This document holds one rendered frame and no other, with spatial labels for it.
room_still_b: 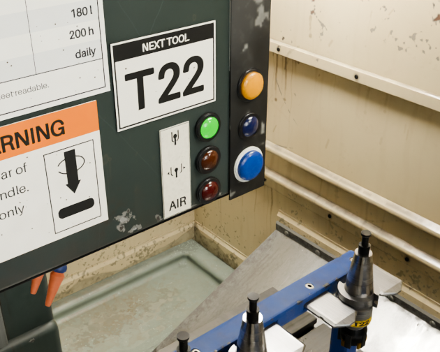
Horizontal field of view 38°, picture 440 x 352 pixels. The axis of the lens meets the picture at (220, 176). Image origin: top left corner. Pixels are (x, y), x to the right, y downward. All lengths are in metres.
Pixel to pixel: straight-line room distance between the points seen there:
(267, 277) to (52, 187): 1.26
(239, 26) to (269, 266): 1.23
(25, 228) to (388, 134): 1.04
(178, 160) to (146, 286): 1.50
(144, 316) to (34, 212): 1.45
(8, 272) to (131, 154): 0.13
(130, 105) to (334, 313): 0.57
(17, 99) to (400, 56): 1.01
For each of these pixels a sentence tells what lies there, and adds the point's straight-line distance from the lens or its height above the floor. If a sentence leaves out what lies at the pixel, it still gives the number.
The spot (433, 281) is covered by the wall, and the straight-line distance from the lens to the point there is 1.51.
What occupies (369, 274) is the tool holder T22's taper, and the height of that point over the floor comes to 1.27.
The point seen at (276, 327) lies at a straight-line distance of 0.95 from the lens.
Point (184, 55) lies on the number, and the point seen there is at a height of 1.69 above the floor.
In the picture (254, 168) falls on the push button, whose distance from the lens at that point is 0.61.
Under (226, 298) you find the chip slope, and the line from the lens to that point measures 1.71.
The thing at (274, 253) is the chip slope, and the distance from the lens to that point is 1.75.
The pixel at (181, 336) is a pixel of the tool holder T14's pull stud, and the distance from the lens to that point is 0.77.
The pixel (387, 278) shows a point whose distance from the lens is 1.07.
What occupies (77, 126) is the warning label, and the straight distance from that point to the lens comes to 0.49.
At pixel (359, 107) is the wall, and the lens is 1.46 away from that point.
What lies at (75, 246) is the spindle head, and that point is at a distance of 0.53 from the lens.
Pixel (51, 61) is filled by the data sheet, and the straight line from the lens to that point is 0.46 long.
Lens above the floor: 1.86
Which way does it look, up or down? 29 degrees down
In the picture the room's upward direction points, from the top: straight up
